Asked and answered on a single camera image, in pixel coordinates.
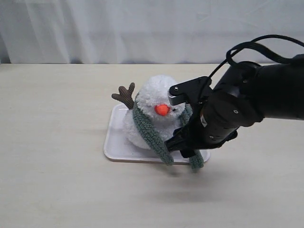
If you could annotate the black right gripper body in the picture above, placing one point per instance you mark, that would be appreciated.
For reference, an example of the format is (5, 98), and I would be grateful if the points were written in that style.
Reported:
(218, 121)

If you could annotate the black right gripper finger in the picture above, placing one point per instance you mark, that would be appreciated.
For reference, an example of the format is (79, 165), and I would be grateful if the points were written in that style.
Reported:
(188, 153)
(177, 142)

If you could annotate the green fuzzy scarf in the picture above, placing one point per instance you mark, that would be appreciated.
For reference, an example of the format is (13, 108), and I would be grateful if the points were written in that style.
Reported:
(152, 135)

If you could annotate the white plush snowman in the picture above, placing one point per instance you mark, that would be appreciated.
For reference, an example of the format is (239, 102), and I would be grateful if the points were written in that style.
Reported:
(158, 84)

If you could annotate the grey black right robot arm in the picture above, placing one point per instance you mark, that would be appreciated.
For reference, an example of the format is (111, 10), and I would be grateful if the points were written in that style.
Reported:
(245, 95)

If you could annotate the white plastic tray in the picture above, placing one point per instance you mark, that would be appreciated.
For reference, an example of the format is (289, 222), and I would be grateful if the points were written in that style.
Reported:
(118, 148)

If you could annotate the white backdrop curtain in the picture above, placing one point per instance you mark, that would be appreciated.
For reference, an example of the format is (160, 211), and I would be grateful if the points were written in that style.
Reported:
(139, 31)

